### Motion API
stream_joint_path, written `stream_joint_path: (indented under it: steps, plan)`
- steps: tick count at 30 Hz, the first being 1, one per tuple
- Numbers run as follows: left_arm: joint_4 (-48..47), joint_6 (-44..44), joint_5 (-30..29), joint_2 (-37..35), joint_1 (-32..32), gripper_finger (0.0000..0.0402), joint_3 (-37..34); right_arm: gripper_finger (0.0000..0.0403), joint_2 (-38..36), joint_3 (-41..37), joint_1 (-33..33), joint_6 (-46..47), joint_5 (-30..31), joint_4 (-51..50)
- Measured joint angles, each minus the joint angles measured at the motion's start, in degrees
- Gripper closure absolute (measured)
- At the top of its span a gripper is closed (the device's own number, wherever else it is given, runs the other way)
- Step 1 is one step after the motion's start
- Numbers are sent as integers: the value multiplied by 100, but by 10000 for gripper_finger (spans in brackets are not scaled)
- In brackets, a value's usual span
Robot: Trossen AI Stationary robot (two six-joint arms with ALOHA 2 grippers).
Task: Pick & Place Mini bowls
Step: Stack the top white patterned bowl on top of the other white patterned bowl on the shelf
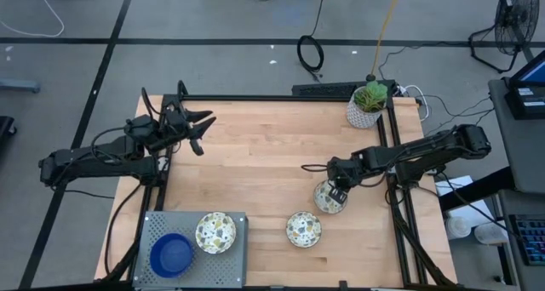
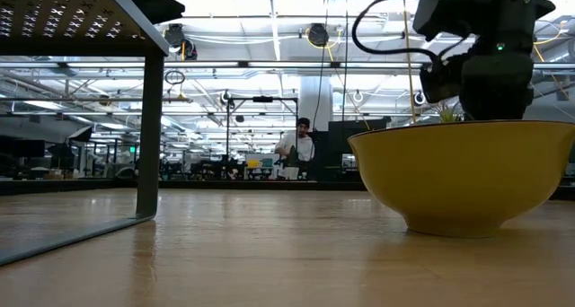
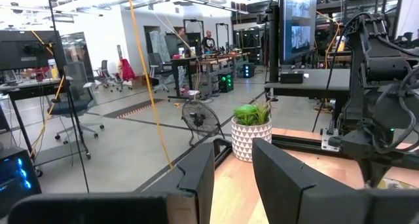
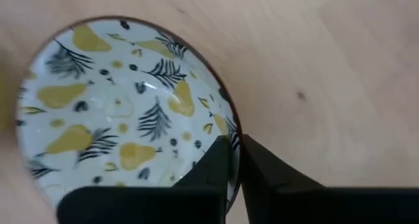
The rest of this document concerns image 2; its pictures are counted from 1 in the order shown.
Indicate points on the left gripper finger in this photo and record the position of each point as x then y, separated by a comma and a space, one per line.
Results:
155, 4

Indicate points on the yellow bowl with patterned inside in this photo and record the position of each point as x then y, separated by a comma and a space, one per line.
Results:
462, 177

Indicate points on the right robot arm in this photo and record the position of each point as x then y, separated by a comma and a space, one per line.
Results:
494, 11

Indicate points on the triangle-patterned planter with plant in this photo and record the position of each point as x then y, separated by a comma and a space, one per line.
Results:
447, 114

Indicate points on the grey perforated metal shelf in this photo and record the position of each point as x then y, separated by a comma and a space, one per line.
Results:
150, 118

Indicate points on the black cabinet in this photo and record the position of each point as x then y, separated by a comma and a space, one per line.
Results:
355, 129

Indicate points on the plain yellow bowl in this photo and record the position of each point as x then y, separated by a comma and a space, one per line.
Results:
253, 164

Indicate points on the teal bowl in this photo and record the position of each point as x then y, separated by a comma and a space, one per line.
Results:
267, 162

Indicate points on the person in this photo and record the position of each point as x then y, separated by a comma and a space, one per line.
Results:
298, 145

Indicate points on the white plant pot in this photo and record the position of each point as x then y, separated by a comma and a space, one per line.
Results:
292, 173

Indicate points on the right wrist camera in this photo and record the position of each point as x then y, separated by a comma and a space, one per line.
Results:
442, 82

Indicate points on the black gantry frame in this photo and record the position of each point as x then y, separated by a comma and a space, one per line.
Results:
262, 99

